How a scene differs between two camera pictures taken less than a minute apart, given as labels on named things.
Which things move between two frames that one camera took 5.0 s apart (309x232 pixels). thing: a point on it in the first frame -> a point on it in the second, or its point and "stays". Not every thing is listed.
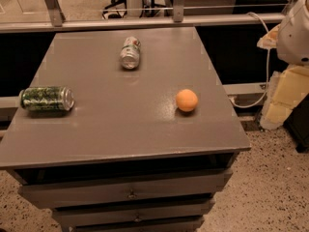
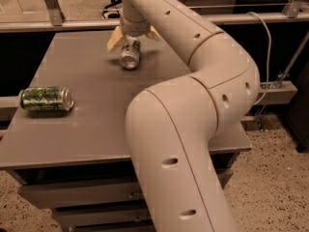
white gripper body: (294, 36) -> (134, 28)
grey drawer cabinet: (125, 158) stays
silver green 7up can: (130, 52) stays
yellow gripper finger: (269, 40) -> (154, 34)
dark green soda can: (46, 99) stays
